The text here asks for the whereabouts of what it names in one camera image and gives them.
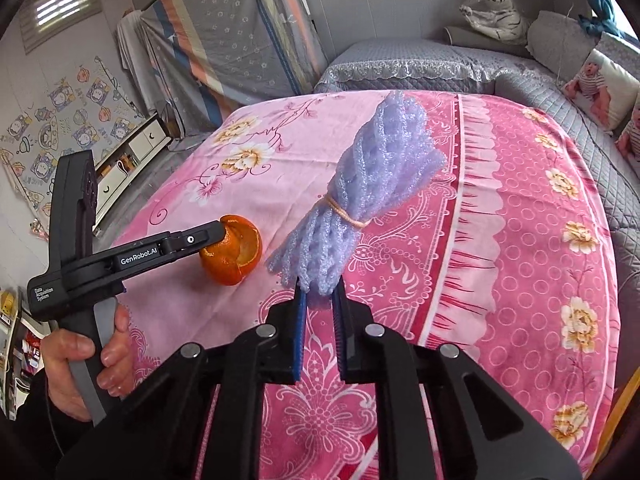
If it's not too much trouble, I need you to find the window blind vent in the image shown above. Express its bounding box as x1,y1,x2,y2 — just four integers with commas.
18,0,102,54

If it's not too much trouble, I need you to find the baby print pillow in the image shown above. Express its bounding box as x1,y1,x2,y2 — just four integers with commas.
616,104,640,162
563,49,639,131

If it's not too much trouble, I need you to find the blue curtain left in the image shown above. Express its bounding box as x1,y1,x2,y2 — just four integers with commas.
578,0,623,38

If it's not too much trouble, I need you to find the striped grey cloth cover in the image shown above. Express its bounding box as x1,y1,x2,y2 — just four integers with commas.
141,0,328,136

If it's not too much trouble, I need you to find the left hand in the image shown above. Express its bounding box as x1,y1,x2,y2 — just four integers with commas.
41,304,134,422

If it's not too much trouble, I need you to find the small purple foam net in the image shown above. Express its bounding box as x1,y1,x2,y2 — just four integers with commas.
267,91,446,296

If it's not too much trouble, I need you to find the white tiger plush toy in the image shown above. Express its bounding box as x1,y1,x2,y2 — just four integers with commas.
459,0,530,46

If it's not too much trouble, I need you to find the baby print pillow near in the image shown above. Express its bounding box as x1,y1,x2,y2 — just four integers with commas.
616,104,640,162

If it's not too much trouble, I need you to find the grey rolled cushion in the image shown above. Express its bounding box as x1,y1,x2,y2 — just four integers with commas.
444,26,532,58

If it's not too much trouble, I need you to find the grey quilted sofa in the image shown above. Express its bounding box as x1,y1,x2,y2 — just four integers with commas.
312,8,640,391

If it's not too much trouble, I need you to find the white low cabinet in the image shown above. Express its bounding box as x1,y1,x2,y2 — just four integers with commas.
93,114,171,235

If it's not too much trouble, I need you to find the white hanging cloth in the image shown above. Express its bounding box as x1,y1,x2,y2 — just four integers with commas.
116,10,164,115

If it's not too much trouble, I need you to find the pink floral table cloth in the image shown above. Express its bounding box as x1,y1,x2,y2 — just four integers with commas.
115,91,620,479

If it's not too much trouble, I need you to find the yellow rimmed trash bin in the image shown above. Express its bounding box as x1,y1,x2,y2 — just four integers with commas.
589,368,640,474

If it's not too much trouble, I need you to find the cartoon wall poster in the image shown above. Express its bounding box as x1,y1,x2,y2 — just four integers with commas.
1,56,144,238

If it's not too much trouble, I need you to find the baby print pillow far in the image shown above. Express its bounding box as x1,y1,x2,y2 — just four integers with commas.
563,49,639,131

